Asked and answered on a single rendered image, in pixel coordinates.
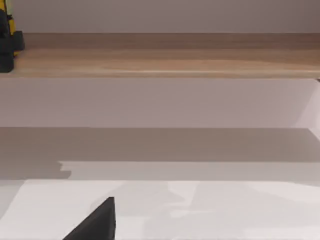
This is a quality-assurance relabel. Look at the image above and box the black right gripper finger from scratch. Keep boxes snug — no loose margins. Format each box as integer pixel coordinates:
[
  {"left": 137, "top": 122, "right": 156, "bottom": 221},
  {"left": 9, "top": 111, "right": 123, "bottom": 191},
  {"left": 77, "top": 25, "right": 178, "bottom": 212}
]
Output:
[{"left": 62, "top": 196, "right": 117, "bottom": 240}]

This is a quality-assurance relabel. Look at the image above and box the wooden shelf board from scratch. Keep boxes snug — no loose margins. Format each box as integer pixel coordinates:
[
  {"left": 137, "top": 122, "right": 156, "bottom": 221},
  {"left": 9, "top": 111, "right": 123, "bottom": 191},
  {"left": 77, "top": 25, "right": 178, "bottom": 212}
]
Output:
[{"left": 0, "top": 32, "right": 320, "bottom": 80}]

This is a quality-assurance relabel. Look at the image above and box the black and yellow power drill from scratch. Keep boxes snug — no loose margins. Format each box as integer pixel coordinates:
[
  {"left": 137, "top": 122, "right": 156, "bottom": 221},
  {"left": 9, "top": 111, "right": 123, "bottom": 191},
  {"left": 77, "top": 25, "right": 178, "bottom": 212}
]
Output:
[{"left": 0, "top": 0, "right": 26, "bottom": 74}]

